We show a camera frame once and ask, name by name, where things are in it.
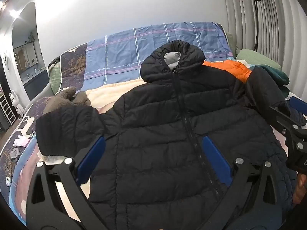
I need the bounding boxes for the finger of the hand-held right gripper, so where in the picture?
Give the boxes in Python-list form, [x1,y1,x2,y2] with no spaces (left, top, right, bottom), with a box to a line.
[289,96,307,126]
[268,106,303,144]

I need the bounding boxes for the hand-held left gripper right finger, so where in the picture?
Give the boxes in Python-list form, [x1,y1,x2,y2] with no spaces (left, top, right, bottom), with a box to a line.
[197,136,292,230]

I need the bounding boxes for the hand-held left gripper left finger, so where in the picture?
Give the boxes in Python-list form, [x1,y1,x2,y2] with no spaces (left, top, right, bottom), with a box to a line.
[26,135,107,230]

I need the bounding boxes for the black puffer jacket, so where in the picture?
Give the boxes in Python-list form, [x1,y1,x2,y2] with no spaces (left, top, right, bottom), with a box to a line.
[35,39,307,230]

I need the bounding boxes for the person's right hand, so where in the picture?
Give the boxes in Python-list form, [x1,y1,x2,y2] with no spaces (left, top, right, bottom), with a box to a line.
[295,174,307,205]

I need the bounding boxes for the dark green garment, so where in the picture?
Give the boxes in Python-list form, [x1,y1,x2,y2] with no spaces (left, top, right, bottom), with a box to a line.
[257,65,290,99]

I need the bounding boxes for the cream pink printed blanket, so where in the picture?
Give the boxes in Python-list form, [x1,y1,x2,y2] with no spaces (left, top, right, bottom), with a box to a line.
[10,78,147,221]

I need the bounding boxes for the green pillow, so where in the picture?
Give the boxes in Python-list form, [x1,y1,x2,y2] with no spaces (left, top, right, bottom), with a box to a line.
[236,48,282,72]
[47,56,63,95]

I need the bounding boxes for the brown fleece garment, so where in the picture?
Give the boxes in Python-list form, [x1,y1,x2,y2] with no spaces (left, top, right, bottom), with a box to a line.
[43,87,92,116]

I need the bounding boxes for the small pink cloth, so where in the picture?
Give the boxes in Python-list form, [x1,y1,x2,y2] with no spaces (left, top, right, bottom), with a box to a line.
[13,135,33,148]

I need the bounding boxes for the orange puffer jacket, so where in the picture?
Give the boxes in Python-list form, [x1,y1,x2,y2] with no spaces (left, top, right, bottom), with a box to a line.
[202,59,252,84]

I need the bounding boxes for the white pleated curtain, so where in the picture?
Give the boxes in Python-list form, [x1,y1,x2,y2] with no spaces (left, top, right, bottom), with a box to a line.
[220,0,307,77]

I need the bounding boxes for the white cat figurine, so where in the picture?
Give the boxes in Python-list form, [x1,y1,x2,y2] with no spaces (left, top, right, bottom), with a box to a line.
[9,90,20,116]

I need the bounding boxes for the dark branch-print quilt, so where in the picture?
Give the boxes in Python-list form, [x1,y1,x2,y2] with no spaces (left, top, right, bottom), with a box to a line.
[0,43,89,197]

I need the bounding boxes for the blue plaid pillow cover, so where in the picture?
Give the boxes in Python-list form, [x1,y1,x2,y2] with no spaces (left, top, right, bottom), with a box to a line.
[84,21,231,90]

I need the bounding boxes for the wall mirror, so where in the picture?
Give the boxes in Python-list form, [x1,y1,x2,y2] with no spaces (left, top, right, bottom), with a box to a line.
[13,43,38,70]

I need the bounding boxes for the white security camera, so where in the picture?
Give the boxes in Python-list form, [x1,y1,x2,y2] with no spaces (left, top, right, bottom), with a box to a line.
[1,52,10,73]

